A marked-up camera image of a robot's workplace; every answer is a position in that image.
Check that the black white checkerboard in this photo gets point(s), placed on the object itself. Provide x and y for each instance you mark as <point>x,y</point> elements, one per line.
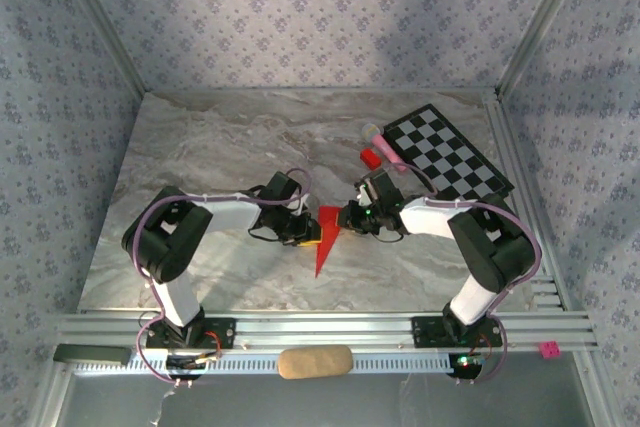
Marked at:
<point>450,152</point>

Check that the aluminium side rail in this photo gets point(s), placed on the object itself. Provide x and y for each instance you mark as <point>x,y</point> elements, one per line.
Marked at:
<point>506,147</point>

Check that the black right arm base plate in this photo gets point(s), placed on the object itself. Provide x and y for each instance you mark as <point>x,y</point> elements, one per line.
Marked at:
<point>425,332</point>

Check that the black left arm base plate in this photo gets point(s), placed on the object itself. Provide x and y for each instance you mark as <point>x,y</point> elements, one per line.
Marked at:
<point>220,334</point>

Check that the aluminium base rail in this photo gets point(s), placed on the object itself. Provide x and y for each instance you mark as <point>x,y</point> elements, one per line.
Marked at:
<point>325,329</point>

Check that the black flat bar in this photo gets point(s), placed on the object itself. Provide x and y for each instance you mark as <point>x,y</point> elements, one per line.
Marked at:
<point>90,354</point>

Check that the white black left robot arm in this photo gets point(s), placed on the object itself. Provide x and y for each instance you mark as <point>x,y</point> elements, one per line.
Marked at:
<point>230,212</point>

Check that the tan oval pad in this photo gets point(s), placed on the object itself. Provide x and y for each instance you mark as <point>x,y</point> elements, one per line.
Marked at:
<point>315,362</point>

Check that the small red block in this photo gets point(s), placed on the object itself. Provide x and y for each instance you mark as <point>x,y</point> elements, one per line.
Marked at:
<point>371,158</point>

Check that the pink toy microphone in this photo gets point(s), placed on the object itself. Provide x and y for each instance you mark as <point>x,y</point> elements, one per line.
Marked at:
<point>385,147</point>

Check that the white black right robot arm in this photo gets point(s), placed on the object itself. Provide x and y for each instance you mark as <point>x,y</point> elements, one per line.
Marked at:
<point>425,217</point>

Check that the red cloth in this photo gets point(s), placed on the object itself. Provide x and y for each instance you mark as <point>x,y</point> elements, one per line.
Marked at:
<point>327,232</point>

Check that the aluminium frame post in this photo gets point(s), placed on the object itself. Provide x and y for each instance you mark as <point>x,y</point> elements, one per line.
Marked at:
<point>541,22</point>

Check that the aluminium back rail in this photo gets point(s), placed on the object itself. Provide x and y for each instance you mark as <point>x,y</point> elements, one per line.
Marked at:
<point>320,90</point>

